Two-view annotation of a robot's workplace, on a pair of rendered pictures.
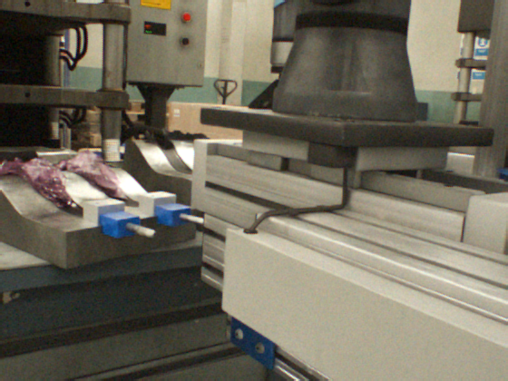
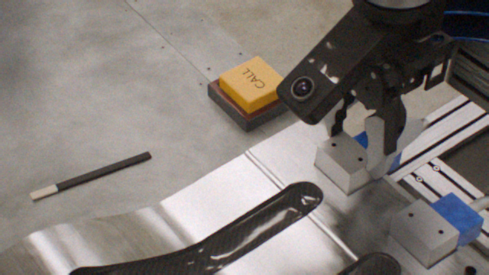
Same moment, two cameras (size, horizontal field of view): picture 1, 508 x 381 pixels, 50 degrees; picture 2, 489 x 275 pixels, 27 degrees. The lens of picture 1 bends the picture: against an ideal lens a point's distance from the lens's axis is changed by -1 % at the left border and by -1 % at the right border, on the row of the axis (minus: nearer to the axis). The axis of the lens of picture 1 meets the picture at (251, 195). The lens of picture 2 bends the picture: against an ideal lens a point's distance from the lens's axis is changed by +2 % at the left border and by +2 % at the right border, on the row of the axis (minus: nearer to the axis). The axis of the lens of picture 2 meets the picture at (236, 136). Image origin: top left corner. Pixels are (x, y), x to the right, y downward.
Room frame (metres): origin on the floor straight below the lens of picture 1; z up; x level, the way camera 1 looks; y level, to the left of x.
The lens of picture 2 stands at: (1.24, 0.63, 1.64)
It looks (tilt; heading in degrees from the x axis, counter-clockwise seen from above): 46 degrees down; 268
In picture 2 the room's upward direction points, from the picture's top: 1 degrees clockwise
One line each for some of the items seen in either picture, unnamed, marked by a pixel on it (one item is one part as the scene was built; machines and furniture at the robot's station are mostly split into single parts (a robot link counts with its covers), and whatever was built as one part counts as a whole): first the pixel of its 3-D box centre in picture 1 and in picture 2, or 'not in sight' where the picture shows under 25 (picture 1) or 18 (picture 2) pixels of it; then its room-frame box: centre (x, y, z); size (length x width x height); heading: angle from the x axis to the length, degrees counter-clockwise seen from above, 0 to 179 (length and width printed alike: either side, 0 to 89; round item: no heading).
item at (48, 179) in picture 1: (53, 170); not in sight; (0.98, 0.36, 0.90); 0.26 x 0.18 x 0.08; 53
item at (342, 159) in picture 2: not in sight; (379, 150); (1.06, -0.07, 0.89); 0.13 x 0.05 x 0.05; 36
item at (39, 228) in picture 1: (49, 192); not in sight; (0.97, 0.37, 0.86); 0.50 x 0.26 x 0.11; 53
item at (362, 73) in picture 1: (346, 69); not in sight; (0.59, -0.09, 1.09); 0.15 x 0.15 x 0.10
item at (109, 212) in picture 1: (123, 225); not in sight; (0.77, 0.18, 0.86); 0.13 x 0.05 x 0.05; 53
